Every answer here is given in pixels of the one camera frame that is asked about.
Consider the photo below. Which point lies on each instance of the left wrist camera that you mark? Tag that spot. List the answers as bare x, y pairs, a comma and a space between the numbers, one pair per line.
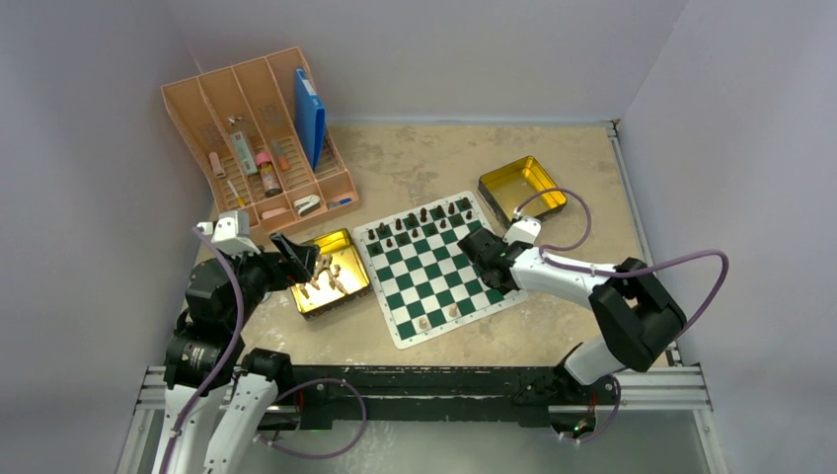
230, 233

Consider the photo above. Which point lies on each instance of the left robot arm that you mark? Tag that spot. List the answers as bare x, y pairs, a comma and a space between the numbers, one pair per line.
222, 295

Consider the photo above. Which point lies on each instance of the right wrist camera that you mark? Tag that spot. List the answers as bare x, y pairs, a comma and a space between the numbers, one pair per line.
524, 230

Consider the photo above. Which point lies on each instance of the pink cap bottle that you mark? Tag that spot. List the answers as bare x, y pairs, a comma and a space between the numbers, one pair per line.
268, 175

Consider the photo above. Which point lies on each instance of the blue folder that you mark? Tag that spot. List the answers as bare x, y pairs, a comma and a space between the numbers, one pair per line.
310, 117

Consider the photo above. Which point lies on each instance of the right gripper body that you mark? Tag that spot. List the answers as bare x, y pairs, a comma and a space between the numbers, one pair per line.
488, 280

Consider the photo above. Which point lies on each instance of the pink desk organizer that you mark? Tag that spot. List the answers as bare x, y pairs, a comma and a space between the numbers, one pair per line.
257, 97

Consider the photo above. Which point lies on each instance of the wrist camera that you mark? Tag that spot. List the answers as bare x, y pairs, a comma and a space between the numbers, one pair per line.
230, 233
524, 230

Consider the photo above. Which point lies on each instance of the pink eraser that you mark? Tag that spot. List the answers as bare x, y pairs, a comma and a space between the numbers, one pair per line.
216, 165

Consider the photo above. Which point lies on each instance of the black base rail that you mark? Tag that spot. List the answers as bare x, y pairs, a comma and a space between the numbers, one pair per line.
529, 396

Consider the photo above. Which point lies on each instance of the gold tin with pieces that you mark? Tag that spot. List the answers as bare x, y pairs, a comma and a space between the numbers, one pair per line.
339, 276

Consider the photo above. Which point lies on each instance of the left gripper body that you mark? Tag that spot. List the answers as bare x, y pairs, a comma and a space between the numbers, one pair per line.
258, 274

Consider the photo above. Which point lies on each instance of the empty gold tin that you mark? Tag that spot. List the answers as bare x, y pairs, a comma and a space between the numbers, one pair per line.
505, 188

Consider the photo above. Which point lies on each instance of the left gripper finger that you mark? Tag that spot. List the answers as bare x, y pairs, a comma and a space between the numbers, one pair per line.
300, 271
290, 250

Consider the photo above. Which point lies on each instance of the green white chess board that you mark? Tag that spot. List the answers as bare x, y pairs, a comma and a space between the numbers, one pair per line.
417, 270

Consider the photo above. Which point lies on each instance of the white stapler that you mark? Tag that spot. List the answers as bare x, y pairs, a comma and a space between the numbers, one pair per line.
306, 205

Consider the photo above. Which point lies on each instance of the grey green box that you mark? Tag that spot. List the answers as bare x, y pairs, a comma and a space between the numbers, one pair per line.
244, 151

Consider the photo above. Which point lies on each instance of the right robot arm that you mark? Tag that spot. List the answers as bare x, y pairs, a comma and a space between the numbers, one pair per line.
636, 316

